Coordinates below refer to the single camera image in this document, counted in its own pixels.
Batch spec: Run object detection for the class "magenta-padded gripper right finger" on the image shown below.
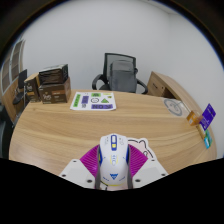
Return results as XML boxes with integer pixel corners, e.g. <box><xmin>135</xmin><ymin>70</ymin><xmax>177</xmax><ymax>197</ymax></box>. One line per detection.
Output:
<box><xmin>126</xmin><ymin>143</ymin><xmax>169</xmax><ymax>190</ymax></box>

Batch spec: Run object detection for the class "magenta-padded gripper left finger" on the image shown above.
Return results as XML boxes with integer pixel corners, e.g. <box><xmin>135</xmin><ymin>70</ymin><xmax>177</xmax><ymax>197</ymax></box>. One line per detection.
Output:
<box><xmin>58</xmin><ymin>143</ymin><xmax>102</xmax><ymax>190</ymax></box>

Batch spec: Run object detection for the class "white blue yellow computer mouse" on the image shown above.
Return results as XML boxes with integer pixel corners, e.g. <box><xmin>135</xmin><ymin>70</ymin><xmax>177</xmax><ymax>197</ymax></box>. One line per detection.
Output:
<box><xmin>97</xmin><ymin>133</ymin><xmax>130</xmax><ymax>188</ymax></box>

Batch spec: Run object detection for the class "pink pig-shaped mouse pad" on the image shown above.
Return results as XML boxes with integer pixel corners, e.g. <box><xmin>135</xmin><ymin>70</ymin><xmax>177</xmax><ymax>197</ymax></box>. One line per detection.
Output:
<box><xmin>99</xmin><ymin>137</ymin><xmax>155</xmax><ymax>192</ymax></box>

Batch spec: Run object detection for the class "white sticker sheet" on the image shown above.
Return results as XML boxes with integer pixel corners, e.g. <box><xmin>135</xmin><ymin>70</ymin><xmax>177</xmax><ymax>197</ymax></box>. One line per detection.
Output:
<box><xmin>69</xmin><ymin>91</ymin><xmax>117</xmax><ymax>112</ymax></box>

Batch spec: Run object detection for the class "round grey printed mat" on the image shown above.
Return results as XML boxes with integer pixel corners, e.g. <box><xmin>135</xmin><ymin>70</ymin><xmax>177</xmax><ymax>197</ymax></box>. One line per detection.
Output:
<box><xmin>163</xmin><ymin>98</ymin><xmax>184</xmax><ymax>118</ymax></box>

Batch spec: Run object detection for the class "small orange box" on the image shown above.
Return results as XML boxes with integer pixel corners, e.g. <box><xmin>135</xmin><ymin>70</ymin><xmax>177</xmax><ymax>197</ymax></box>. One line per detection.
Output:
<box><xmin>185</xmin><ymin>110</ymin><xmax>204</xmax><ymax>127</ymax></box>

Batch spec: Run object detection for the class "teal card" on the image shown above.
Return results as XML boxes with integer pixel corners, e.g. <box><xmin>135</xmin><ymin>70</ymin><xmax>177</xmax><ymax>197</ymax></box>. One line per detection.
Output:
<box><xmin>203</xmin><ymin>129</ymin><xmax>214</xmax><ymax>150</ymax></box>

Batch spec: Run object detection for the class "wide brown cardboard box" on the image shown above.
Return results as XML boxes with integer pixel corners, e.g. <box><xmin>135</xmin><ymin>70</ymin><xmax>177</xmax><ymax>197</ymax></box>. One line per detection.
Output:
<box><xmin>37</xmin><ymin>77</ymin><xmax>72</xmax><ymax>105</ymax></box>

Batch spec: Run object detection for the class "wooden side desk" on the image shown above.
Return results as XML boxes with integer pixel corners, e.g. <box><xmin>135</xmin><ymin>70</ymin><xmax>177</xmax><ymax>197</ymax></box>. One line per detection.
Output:
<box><xmin>146</xmin><ymin>70</ymin><xmax>201</xmax><ymax>114</ymax></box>

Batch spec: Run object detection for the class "purple card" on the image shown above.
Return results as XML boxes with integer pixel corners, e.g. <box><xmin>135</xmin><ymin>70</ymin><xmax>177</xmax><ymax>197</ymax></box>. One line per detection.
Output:
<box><xmin>199</xmin><ymin>103</ymin><xmax>217</xmax><ymax>132</ymax></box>

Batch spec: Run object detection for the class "tall brown cardboard box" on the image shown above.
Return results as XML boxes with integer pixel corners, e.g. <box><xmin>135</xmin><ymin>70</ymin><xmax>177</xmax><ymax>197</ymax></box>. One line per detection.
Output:
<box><xmin>23</xmin><ymin>73</ymin><xmax>42</xmax><ymax>104</ymax></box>

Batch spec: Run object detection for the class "black cardboard box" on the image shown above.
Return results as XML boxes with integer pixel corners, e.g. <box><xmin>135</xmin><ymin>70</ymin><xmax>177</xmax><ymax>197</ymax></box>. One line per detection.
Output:
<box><xmin>38</xmin><ymin>63</ymin><xmax>69</xmax><ymax>86</ymax></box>

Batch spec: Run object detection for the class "black mesh office chair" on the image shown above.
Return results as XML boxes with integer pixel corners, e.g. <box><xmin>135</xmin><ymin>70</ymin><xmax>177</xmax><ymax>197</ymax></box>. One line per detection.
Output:
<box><xmin>91</xmin><ymin>52</ymin><xmax>149</xmax><ymax>95</ymax></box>

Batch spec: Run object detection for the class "wooden shelf unit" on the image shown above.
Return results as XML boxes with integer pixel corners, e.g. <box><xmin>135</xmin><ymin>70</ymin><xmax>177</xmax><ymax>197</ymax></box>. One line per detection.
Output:
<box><xmin>0</xmin><ymin>39</ymin><xmax>27</xmax><ymax>125</ymax></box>

